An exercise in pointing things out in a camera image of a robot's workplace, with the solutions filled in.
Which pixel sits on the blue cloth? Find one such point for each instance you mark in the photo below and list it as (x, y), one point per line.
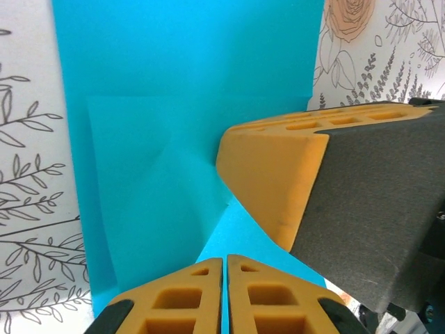
(156, 104)

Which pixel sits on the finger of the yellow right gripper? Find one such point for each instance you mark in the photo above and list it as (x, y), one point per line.
(313, 181)

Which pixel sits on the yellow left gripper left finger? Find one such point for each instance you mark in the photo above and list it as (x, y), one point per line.
(174, 306)

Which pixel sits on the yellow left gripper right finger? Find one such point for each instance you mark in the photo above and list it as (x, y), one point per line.
(271, 306)

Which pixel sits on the floral print tablecloth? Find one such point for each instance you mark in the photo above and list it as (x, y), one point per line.
(31, 139)

